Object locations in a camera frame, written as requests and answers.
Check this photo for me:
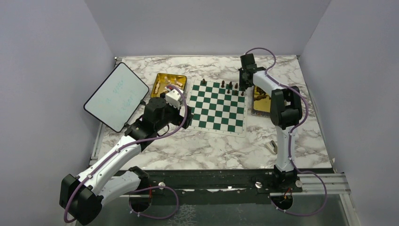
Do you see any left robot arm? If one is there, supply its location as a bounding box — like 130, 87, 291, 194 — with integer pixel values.
59, 92, 192, 226

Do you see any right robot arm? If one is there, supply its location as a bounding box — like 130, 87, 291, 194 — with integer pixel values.
239, 53, 303, 192

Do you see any green white chess board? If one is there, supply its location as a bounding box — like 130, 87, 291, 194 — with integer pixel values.
187, 80, 248, 137

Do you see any gold tin with dark pieces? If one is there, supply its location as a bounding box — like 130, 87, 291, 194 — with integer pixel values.
251, 86, 271, 118

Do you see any gold tin with light pieces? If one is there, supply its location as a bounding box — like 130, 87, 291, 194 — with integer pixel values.
151, 73, 188, 97

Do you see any beige black small device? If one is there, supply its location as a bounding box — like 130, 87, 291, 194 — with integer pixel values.
266, 140, 278, 155

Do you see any small whiteboard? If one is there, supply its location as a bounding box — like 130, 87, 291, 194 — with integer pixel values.
83, 62, 149, 132

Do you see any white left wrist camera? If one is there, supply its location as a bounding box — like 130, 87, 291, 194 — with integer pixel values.
165, 89, 183, 109

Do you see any black mounting rail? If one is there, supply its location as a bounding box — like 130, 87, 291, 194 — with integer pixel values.
127, 169, 302, 205

